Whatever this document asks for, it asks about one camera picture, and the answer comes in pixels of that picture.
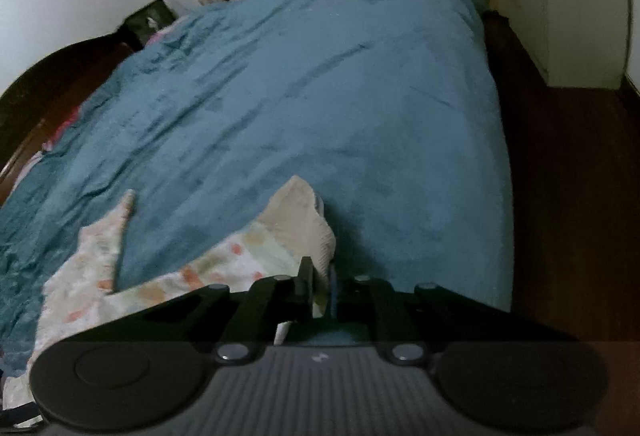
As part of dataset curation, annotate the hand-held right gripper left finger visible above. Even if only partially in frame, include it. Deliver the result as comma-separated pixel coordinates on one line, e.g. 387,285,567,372
95,257,317,363

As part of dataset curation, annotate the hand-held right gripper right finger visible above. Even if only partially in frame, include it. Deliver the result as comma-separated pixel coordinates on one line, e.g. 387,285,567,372
327,266,583,363

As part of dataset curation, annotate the cream floral print garment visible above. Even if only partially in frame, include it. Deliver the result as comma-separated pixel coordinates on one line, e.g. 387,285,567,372
2,175,337,412

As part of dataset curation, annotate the teal blanket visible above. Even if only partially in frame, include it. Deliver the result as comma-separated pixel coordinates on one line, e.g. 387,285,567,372
0,0,516,379

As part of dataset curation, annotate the dark bedside item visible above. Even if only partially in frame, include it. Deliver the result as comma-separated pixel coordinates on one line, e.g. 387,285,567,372
122,0,181,47

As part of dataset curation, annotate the dark wooden headboard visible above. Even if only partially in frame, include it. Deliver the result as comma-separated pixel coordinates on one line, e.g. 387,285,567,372
0,33,146,197

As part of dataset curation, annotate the white wardrobe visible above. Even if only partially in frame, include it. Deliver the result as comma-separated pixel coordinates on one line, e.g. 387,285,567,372
475,0,632,90

